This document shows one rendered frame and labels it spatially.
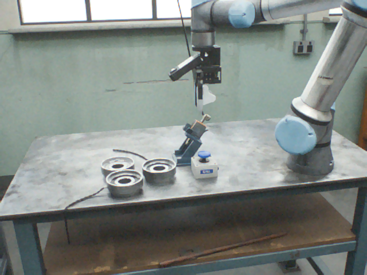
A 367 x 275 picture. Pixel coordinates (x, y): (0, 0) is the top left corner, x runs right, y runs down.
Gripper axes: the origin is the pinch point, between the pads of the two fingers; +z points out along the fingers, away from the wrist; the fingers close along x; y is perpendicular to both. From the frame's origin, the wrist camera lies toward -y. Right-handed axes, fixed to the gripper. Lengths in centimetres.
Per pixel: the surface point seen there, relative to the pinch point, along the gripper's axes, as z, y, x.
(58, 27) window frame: -16, -66, 137
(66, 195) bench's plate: 18.0, -41.4, -18.9
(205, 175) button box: 17.1, -0.4, -15.6
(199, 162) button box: 13.7, -1.6, -13.0
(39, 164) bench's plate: 18, -54, 4
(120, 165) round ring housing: 15.9, -26.3, -6.1
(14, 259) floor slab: 98, -92, 60
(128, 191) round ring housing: 15.8, -23.5, -23.7
